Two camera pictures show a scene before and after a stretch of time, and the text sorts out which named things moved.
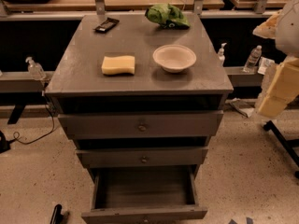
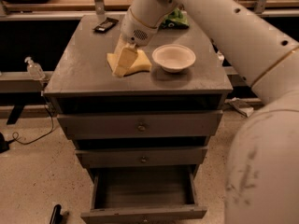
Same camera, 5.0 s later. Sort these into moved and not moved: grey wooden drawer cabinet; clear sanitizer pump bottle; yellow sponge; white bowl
Moved: yellow sponge
Not moved: white bowl; grey wooden drawer cabinet; clear sanitizer pump bottle
